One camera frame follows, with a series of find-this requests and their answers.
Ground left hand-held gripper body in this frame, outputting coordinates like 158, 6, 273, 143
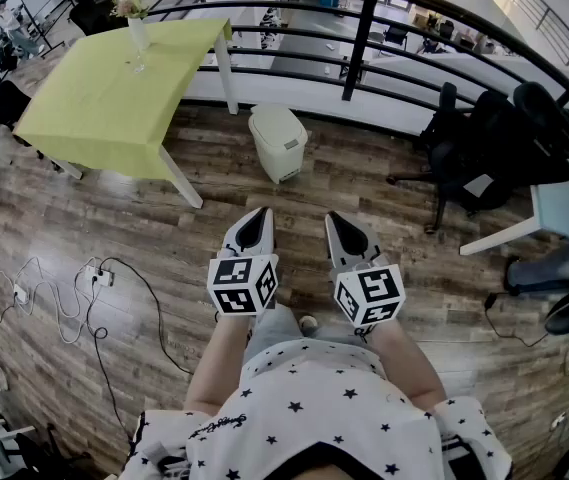
207, 247, 280, 317

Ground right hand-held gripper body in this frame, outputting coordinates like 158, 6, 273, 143
333, 262, 406, 328

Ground white pedal trash bin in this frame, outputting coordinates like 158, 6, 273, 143
247, 102, 309, 185

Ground person's right forearm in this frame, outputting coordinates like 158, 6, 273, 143
363, 320, 448, 410

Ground person's left forearm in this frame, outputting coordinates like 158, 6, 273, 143
183, 311, 256, 417

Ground person's grey jeans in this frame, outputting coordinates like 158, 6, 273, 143
242, 305, 376, 365

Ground black office chair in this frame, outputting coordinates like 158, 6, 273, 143
67, 0, 131, 37
0, 73, 33, 137
512, 81, 569, 182
386, 81, 518, 235

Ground person's star print shirt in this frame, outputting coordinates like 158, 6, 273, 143
123, 337, 513, 480

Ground white power strip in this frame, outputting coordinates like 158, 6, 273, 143
82, 263, 116, 288

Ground green tablecloth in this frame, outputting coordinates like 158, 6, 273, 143
12, 17, 234, 182

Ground desk with white legs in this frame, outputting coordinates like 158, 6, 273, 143
459, 145, 569, 257

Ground black metal railing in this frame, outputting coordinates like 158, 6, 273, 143
94, 0, 569, 152

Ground long black cable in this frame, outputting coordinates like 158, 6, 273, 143
91, 256, 196, 442

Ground black cable with plug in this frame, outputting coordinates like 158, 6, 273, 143
483, 291, 551, 349

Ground white cable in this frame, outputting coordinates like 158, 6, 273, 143
0, 256, 101, 345

